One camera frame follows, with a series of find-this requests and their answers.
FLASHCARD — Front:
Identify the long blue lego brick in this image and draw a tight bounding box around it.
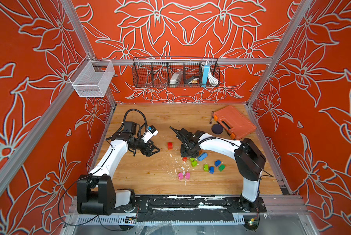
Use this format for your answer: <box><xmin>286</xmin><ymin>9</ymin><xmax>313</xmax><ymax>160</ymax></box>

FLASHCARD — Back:
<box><xmin>197</xmin><ymin>152</ymin><xmax>208</xmax><ymax>162</ymax></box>

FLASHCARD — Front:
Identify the light blue box in basket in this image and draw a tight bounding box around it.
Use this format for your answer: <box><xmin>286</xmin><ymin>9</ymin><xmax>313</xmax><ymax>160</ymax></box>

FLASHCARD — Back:
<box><xmin>201</xmin><ymin>64</ymin><xmax>210</xmax><ymax>87</ymax></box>

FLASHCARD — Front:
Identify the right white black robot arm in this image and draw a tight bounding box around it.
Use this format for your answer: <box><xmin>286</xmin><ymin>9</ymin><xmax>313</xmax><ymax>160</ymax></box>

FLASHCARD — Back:
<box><xmin>170</xmin><ymin>127</ymin><xmax>267</xmax><ymax>204</ymax></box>

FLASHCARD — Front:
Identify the pink lego brick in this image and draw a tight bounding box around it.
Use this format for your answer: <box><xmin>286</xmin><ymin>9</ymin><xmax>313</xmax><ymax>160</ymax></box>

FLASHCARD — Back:
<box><xmin>185</xmin><ymin>172</ymin><xmax>191</xmax><ymax>180</ymax></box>
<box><xmin>178</xmin><ymin>172</ymin><xmax>184</xmax><ymax>180</ymax></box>

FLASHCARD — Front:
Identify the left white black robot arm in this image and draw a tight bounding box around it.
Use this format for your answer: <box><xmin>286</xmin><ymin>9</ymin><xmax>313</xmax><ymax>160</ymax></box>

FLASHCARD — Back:
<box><xmin>76</xmin><ymin>109</ymin><xmax>160</xmax><ymax>215</ymax></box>

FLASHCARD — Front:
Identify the small red lego brick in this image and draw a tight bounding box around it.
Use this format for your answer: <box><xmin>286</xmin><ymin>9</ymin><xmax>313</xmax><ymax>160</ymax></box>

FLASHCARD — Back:
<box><xmin>167</xmin><ymin>142</ymin><xmax>173</xmax><ymax>150</ymax></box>

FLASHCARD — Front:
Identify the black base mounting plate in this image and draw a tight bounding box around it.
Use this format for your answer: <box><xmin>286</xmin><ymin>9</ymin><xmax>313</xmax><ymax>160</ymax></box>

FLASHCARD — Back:
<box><xmin>114</xmin><ymin>195</ymin><xmax>267</xmax><ymax>222</ymax></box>

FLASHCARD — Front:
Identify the clear acrylic wall box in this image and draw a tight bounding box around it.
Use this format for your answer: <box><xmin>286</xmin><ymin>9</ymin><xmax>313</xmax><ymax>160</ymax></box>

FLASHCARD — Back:
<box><xmin>70</xmin><ymin>61</ymin><xmax>115</xmax><ymax>99</ymax></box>

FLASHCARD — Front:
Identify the orange plastic tool case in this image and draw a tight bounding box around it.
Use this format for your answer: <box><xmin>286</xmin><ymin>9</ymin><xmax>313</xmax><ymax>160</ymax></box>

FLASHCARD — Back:
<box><xmin>212</xmin><ymin>105</ymin><xmax>256</xmax><ymax>140</ymax></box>

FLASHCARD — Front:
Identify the black item in basket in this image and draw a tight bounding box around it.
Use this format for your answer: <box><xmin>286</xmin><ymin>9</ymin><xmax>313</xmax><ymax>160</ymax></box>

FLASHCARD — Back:
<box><xmin>185</xmin><ymin>76</ymin><xmax>199</xmax><ymax>85</ymax></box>

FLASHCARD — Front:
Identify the white cable bundle in basket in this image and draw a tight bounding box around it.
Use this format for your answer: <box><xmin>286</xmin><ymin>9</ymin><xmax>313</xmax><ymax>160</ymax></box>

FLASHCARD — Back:
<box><xmin>207</xmin><ymin>68</ymin><xmax>220</xmax><ymax>87</ymax></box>

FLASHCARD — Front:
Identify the grey plastic bag in basket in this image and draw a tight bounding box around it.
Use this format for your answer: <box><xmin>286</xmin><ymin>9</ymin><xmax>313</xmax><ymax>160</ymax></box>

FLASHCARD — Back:
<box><xmin>169</xmin><ymin>71</ymin><xmax>183</xmax><ymax>88</ymax></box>

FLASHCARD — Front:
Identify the dark round disc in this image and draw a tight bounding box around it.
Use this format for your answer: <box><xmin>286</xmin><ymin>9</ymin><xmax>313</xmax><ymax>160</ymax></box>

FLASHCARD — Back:
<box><xmin>211</xmin><ymin>123</ymin><xmax>224</xmax><ymax>135</ymax></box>

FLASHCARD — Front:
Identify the dark green lego brick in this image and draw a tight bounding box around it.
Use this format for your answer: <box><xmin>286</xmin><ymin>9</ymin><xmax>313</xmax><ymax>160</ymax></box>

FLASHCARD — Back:
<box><xmin>218</xmin><ymin>165</ymin><xmax>225</xmax><ymax>171</ymax></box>

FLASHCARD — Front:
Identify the white slotted cable duct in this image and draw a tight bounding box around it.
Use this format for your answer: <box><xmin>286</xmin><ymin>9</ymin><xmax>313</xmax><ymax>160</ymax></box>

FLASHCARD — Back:
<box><xmin>76</xmin><ymin>215</ymin><xmax>136</xmax><ymax>226</ymax></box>

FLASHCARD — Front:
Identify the black wire wall basket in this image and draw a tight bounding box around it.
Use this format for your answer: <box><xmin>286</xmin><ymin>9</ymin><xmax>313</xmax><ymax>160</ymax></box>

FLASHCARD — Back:
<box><xmin>132</xmin><ymin>56</ymin><xmax>221</xmax><ymax>88</ymax></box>

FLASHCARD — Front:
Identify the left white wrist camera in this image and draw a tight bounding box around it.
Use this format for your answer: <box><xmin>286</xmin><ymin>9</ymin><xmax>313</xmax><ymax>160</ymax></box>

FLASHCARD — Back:
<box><xmin>142</xmin><ymin>125</ymin><xmax>158</xmax><ymax>143</ymax></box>

